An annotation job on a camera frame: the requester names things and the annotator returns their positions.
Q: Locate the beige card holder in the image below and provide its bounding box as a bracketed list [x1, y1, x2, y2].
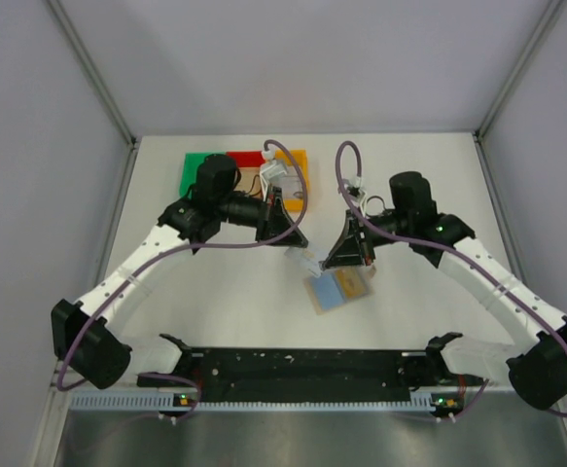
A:
[304, 266, 376, 314]

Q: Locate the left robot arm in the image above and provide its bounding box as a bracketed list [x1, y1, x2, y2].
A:
[51, 154, 308, 391]

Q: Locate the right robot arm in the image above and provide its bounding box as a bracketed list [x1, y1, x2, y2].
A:
[322, 171, 567, 411]

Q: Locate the stack of cards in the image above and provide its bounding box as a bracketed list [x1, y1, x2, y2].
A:
[279, 175, 304, 200]

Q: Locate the yellow plastic bin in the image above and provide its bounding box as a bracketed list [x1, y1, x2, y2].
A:
[271, 149, 310, 212]

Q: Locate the red plastic bin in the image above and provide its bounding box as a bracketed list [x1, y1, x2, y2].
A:
[227, 151, 265, 198]

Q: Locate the green plastic bin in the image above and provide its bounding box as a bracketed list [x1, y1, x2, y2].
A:
[179, 153, 227, 199]

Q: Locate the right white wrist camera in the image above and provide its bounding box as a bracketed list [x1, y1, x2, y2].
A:
[343, 176, 367, 204]

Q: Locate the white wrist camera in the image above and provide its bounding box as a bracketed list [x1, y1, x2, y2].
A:
[343, 176, 367, 204]
[259, 150, 287, 198]

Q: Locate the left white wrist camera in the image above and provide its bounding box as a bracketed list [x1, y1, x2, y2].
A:
[259, 150, 287, 198]

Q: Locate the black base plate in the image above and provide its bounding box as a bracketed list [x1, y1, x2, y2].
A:
[136, 346, 478, 403]

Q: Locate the white slotted cable duct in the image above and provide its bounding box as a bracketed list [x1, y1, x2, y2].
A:
[69, 390, 463, 416]

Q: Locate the left aluminium corner post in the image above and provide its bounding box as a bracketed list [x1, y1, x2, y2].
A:
[44, 0, 141, 147]

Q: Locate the aluminium corner post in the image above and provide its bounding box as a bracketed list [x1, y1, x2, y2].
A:
[474, 0, 567, 142]
[44, 0, 141, 147]

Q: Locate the right aluminium corner post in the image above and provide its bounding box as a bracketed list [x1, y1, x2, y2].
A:
[474, 0, 567, 142]

